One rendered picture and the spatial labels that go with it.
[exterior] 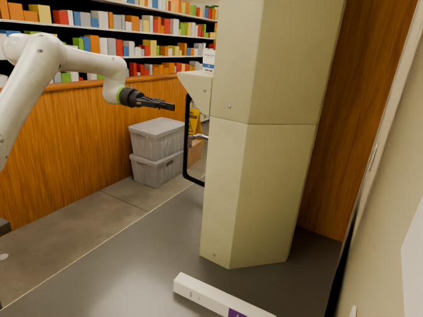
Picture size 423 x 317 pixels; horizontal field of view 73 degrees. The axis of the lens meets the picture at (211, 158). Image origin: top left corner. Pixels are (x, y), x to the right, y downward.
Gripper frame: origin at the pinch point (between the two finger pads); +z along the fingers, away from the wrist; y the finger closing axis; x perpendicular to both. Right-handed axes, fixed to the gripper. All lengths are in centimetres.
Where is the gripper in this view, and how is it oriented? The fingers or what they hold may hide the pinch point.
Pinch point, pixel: (167, 106)
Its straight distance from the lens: 134.8
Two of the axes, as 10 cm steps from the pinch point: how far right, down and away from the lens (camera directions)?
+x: -0.9, 9.2, 3.8
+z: 8.6, 2.6, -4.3
